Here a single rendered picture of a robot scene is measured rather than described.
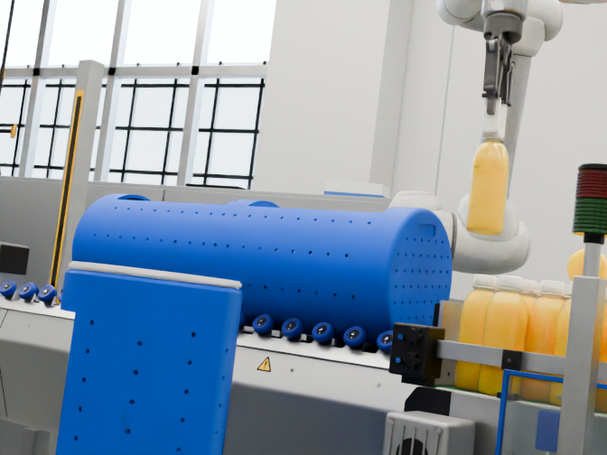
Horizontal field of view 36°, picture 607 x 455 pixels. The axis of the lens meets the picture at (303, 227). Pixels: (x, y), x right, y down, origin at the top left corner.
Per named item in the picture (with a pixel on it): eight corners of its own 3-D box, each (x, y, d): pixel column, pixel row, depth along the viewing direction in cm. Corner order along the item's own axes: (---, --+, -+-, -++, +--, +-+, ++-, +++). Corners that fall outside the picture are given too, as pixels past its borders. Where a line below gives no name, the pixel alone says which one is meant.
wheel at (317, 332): (320, 325, 192) (316, 319, 191) (338, 328, 190) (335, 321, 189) (310, 342, 190) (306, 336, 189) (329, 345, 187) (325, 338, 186)
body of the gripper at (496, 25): (490, 29, 193) (487, 72, 191) (479, 13, 185) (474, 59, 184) (527, 26, 189) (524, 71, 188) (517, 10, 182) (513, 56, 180)
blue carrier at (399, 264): (148, 305, 251) (156, 198, 251) (448, 346, 201) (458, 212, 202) (65, 307, 228) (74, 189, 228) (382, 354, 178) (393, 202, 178)
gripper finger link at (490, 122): (501, 98, 182) (500, 97, 182) (498, 133, 181) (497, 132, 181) (486, 98, 184) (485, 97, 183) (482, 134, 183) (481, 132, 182)
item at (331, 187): (332, 202, 394) (334, 185, 394) (388, 207, 386) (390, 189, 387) (323, 198, 382) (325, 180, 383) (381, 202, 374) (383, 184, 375)
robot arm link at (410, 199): (371, 268, 261) (381, 190, 263) (437, 276, 262) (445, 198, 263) (378, 266, 245) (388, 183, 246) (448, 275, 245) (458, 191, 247)
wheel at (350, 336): (351, 329, 188) (348, 322, 187) (370, 332, 186) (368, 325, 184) (341, 347, 186) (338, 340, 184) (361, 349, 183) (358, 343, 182)
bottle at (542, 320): (539, 402, 155) (551, 289, 157) (511, 395, 162) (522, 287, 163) (572, 404, 159) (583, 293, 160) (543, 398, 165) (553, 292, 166)
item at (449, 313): (448, 365, 190) (455, 302, 191) (460, 366, 188) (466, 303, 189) (426, 364, 181) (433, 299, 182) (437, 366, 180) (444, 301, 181)
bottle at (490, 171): (485, 236, 186) (493, 143, 189) (510, 234, 180) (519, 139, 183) (458, 229, 182) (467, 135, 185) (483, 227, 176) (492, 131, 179)
